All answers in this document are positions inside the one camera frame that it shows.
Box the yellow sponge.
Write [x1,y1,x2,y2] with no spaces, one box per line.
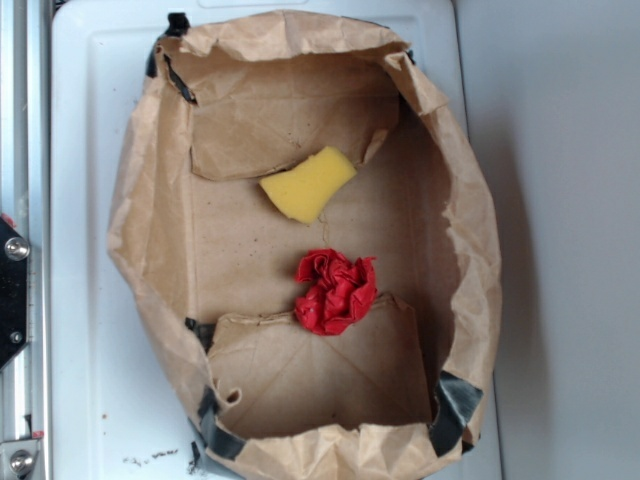
[259,146,357,224]

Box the crumpled red paper ball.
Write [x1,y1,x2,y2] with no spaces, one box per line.
[294,249,378,336]

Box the brown paper bag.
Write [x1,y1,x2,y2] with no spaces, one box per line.
[108,10,502,479]

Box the white plastic tray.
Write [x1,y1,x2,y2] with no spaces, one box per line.
[48,0,504,480]

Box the black mounting bracket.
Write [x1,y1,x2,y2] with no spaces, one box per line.
[0,217,30,369]

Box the aluminium frame rail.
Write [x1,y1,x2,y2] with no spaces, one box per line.
[1,1,54,479]

